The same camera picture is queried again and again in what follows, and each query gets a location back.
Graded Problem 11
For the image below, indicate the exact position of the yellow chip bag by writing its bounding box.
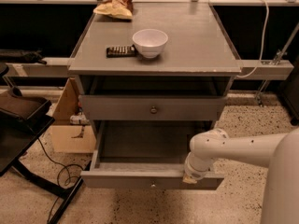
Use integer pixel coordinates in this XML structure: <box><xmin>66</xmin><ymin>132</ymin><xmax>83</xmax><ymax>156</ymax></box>
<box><xmin>93</xmin><ymin>0</ymin><xmax>134</xmax><ymax>20</ymax></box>

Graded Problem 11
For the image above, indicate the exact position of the small white bottle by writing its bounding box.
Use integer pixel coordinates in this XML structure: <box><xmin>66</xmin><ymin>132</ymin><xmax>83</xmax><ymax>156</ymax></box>
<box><xmin>70</xmin><ymin>114</ymin><xmax>90</xmax><ymax>125</ymax></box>

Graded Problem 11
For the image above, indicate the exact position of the white bowl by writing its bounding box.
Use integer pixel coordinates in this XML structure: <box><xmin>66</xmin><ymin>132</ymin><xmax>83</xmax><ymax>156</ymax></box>
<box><xmin>133</xmin><ymin>29</ymin><xmax>168</xmax><ymax>59</ymax></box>

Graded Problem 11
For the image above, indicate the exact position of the white cable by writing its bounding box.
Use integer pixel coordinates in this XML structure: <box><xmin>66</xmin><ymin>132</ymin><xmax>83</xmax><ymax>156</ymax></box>
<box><xmin>235</xmin><ymin>0</ymin><xmax>270</xmax><ymax>79</ymax></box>

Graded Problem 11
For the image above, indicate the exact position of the black stand with tray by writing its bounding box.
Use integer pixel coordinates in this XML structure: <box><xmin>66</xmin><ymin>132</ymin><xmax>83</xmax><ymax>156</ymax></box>
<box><xmin>0</xmin><ymin>62</ymin><xmax>92</xmax><ymax>224</ymax></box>

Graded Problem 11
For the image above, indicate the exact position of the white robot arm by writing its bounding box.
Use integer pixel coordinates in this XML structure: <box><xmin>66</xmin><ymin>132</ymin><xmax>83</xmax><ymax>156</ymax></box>
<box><xmin>183</xmin><ymin>129</ymin><xmax>299</xmax><ymax>224</ymax></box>

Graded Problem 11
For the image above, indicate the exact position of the black floor cable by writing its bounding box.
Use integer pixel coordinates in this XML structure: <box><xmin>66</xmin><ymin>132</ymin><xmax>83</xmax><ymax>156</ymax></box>
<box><xmin>36</xmin><ymin>137</ymin><xmax>86</xmax><ymax>224</ymax></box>

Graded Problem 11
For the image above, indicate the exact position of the dark chocolate bar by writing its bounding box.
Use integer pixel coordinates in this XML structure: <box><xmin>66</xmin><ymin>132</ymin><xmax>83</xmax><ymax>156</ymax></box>
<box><xmin>106</xmin><ymin>45</ymin><xmax>137</xmax><ymax>58</ymax></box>

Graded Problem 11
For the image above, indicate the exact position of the grey top drawer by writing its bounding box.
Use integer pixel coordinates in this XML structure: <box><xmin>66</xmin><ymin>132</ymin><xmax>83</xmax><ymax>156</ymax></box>
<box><xmin>79</xmin><ymin>95</ymin><xmax>226</xmax><ymax>120</ymax></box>

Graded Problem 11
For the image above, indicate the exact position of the cardboard box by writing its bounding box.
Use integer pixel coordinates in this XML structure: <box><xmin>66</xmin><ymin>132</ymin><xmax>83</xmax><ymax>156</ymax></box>
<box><xmin>50</xmin><ymin>78</ymin><xmax>95</xmax><ymax>153</ymax></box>

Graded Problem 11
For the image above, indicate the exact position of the grey drawer cabinet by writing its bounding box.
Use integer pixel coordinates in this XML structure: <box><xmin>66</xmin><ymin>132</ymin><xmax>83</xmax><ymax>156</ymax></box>
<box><xmin>68</xmin><ymin>2</ymin><xmax>243</xmax><ymax>129</ymax></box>

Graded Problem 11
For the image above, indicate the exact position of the grey drawer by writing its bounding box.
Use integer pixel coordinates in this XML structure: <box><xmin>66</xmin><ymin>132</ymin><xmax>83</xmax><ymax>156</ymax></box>
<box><xmin>81</xmin><ymin>120</ymin><xmax>224</xmax><ymax>190</ymax></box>
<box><xmin>79</xmin><ymin>95</ymin><xmax>226</xmax><ymax>120</ymax></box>

